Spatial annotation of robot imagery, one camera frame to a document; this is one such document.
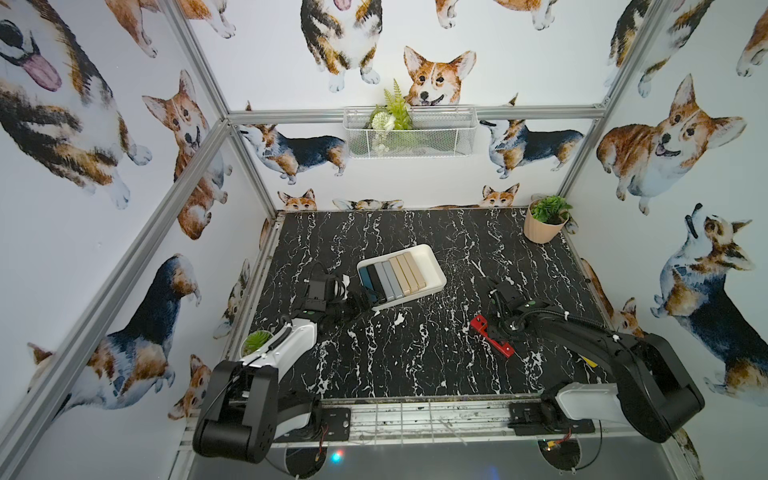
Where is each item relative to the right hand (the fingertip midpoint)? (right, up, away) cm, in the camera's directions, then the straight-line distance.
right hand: (493, 329), depth 88 cm
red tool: (-3, +1, +1) cm, 4 cm away
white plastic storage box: (-18, +17, +16) cm, 29 cm away
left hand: (-34, +9, -1) cm, 35 cm away
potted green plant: (+23, +33, +15) cm, 43 cm away
